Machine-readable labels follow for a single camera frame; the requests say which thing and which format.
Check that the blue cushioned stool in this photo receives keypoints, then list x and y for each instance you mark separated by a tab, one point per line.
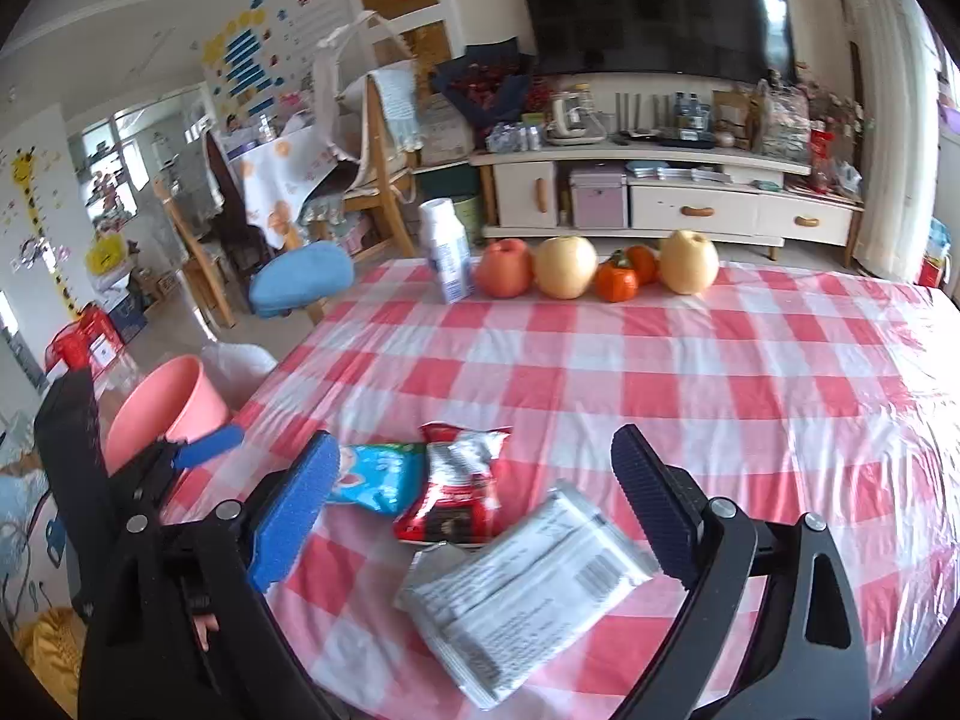
300	277

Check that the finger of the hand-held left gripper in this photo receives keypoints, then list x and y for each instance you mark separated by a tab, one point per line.
214	441

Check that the wooden chair with cushion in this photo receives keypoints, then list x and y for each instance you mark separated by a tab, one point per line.
382	180

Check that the brown cardboard box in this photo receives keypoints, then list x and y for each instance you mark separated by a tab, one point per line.
731	120

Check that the red snack wrapper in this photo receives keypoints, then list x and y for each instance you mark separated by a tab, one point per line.
450	495

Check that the orange persimmon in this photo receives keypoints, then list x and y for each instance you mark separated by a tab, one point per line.
645	262
617	281

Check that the pink storage box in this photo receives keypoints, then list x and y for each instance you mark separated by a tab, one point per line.
598	199

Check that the blue yellow wall poster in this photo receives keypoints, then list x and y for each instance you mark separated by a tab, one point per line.
244	52

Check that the yellow pear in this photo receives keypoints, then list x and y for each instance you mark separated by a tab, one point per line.
688	262
566	268

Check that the white cloth tote bag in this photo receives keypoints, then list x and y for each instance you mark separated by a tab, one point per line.
330	90

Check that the blue printed wrapper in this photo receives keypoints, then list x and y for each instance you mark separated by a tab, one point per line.
379	476

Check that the dark green box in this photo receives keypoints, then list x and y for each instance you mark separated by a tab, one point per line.
450	180

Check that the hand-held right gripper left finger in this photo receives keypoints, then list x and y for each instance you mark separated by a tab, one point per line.
289	517

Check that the pack of water bottles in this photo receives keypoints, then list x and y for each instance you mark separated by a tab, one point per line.
514	136

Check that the white carton box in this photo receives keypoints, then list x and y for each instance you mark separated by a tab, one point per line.
444	131

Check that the black television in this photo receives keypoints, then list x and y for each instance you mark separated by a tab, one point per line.
652	7

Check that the white printed table cover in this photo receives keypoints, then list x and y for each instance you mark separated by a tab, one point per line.
281	180

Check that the red apple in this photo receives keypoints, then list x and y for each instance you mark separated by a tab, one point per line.
506	270

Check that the cream television cabinet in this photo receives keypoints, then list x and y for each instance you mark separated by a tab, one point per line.
697	206

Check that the giraffe wall sticker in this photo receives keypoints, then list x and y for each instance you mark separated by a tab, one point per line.
37	225

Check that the printed blanket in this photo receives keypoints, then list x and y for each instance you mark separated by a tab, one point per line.
30	532

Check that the white plastic bottle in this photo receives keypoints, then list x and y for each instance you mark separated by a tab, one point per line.
446	247

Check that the red gift bags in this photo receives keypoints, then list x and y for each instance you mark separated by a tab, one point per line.
82	341

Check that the white kitchen appliance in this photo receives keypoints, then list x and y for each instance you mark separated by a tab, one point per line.
574	120

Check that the white plastic bag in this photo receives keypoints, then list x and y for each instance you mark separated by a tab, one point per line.
236	371

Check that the yellow bag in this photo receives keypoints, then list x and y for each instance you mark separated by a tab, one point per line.
105	255

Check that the teal towel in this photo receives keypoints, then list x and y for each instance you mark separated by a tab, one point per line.
397	109

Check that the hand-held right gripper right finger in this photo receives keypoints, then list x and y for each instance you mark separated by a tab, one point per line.
652	510

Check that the light green bin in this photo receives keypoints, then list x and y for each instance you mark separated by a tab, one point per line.
469	217

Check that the dark wooden chair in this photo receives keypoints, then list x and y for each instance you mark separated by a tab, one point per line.
229	225

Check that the person's left hand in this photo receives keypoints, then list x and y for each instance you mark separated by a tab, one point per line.
204	626

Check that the light wooden chair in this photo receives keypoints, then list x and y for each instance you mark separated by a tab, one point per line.
199	270

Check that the yellow knit cloth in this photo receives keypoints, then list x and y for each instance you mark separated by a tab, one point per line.
49	652

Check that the red white checked tablecloth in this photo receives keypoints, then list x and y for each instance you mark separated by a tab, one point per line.
675	405

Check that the pink plastic bucket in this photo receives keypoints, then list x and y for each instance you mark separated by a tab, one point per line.
165	405

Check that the clear plastic bag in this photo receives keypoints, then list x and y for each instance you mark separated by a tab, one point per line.
784	120

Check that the white foil packet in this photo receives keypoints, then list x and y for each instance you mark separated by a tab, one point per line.
517	592

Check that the dark blue flower bouquet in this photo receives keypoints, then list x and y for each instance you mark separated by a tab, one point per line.
484	82

